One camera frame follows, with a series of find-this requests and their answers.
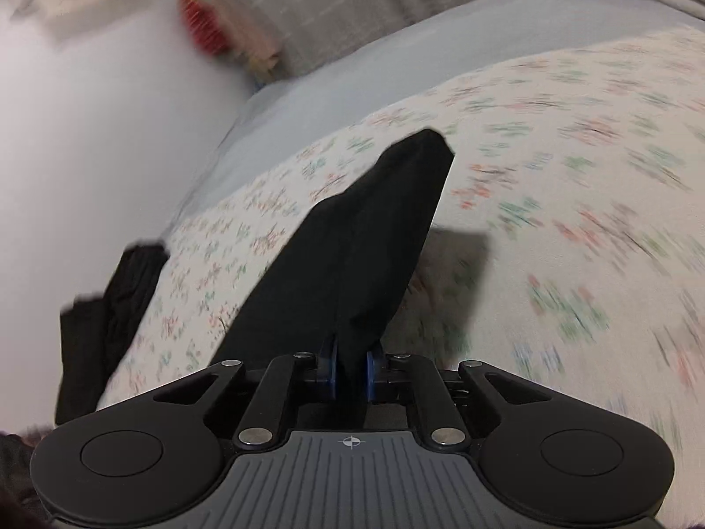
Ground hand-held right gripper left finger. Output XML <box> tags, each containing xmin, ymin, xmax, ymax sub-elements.
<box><xmin>148</xmin><ymin>335</ymin><xmax>342</xmax><ymax>451</ymax></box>

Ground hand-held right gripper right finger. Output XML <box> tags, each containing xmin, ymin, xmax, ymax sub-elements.
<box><xmin>364</xmin><ymin>342</ymin><xmax>558</xmax><ymax>448</ymax></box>

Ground black pants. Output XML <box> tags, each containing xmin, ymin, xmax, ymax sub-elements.
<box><xmin>211</xmin><ymin>128</ymin><xmax>456</xmax><ymax>400</ymax></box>

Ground crumpled black garment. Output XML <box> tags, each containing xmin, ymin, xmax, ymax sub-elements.
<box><xmin>102</xmin><ymin>241</ymin><xmax>170</xmax><ymax>378</ymax></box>

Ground folded black garment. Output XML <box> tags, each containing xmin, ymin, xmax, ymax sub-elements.
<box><xmin>55</xmin><ymin>293</ymin><xmax>114</xmax><ymax>426</ymax></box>

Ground floral bed sheet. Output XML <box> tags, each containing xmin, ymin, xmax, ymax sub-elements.
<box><xmin>96</xmin><ymin>25</ymin><xmax>705</xmax><ymax>510</ymax></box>

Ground red floral garment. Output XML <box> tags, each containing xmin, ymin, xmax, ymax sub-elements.
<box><xmin>176</xmin><ymin>0</ymin><xmax>233</xmax><ymax>57</ymax></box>

